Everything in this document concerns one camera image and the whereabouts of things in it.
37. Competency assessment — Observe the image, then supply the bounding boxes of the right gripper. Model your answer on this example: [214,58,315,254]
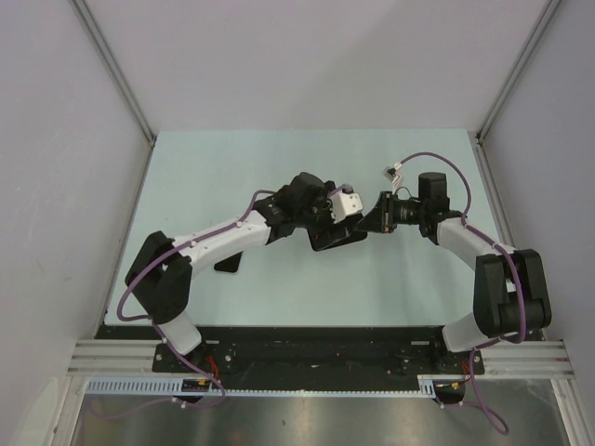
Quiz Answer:
[353,191,427,234]

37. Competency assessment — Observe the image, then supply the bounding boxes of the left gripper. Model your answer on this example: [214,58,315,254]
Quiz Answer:
[296,182,350,249]

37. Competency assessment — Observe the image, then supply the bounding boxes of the bare phone silver edge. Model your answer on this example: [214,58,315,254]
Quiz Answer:
[213,252,243,274]

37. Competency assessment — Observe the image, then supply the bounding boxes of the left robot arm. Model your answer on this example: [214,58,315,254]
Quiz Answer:
[124,172,364,372]

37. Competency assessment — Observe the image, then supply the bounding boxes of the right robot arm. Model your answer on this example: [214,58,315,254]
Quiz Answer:
[357,172,552,373]

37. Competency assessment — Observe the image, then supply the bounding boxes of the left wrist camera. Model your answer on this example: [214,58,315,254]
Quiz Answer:
[328,184,364,224]

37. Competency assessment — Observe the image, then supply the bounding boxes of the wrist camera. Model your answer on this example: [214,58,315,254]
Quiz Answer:
[382,163,403,195]
[328,184,364,224]

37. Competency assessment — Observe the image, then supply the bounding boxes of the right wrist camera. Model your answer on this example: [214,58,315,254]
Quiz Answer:
[382,163,403,195]

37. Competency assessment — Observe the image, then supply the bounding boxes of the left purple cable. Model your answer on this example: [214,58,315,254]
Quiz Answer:
[87,183,348,419]

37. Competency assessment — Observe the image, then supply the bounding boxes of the purple cable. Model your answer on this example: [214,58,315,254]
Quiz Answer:
[87,183,348,419]
[399,152,529,433]

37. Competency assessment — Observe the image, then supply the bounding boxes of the right side aluminium rail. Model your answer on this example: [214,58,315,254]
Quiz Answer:
[469,132,543,335]

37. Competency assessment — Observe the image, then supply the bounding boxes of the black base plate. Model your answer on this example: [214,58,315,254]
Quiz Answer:
[96,325,495,394]

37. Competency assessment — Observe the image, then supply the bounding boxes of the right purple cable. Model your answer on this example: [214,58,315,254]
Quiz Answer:
[399,152,529,433]

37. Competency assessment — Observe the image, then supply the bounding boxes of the white slotted cable duct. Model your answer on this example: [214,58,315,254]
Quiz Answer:
[86,375,441,400]

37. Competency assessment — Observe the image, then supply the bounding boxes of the right aluminium corner post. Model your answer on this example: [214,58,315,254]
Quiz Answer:
[475,0,566,145]

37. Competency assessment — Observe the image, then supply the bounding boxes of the aluminium corner post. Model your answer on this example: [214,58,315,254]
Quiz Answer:
[69,0,156,148]
[475,0,566,145]

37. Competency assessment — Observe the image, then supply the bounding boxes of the left aluminium corner post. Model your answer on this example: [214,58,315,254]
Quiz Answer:
[69,0,156,148]

